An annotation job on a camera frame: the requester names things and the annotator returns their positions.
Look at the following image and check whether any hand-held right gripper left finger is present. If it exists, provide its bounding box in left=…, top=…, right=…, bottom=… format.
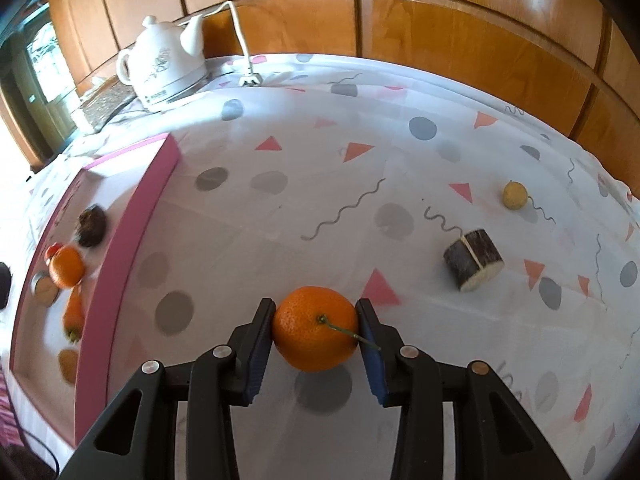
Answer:
left=59, top=297, right=277, bottom=480

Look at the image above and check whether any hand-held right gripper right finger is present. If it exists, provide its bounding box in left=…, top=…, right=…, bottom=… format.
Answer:
left=355, top=298, right=571, bottom=480

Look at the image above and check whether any orange with stem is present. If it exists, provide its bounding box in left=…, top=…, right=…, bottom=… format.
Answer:
left=271, top=286, right=382, bottom=372

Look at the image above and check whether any pink box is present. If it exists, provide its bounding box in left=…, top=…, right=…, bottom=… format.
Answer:
left=9, top=133, right=181, bottom=448

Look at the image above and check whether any small yellow fruit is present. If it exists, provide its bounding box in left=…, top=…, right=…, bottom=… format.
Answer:
left=58, top=349, right=80, bottom=383
left=502, top=180, right=528, bottom=210

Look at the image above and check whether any stemless orange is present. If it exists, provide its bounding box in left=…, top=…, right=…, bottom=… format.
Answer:
left=48, top=246, right=86, bottom=289

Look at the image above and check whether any small dark round fruit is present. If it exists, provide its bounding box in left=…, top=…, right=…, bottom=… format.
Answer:
left=76, top=206, right=107, bottom=247

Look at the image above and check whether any large dark sugarcane piece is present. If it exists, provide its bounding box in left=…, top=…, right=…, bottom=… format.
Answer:
left=31, top=271, right=58, bottom=305

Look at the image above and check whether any small split sugarcane piece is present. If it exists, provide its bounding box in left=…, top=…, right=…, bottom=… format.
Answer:
left=443, top=228, right=504, bottom=292

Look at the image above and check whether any orange carrot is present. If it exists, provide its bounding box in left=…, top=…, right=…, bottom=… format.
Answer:
left=63, top=285, right=85, bottom=343

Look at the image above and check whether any white patterned tablecloth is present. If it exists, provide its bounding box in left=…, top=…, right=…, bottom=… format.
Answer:
left=10, top=52, right=640, bottom=480

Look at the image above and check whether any pink striped cloth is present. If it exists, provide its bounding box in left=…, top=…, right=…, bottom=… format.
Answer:
left=0, top=365, right=26, bottom=446

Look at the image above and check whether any woven textured box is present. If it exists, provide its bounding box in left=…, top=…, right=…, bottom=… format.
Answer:
left=77, top=77, right=136, bottom=131

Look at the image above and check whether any white ceramic electric kettle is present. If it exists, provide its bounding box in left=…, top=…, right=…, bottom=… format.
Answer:
left=116, top=14, right=207, bottom=111

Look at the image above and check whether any glass window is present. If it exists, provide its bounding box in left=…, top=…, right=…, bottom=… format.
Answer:
left=0, top=0, right=81, bottom=171

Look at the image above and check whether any black cable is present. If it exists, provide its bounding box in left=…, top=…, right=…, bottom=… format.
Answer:
left=10, top=425, right=63, bottom=480

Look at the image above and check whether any white power cord with plug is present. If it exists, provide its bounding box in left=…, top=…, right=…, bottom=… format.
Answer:
left=200, top=1, right=263, bottom=87

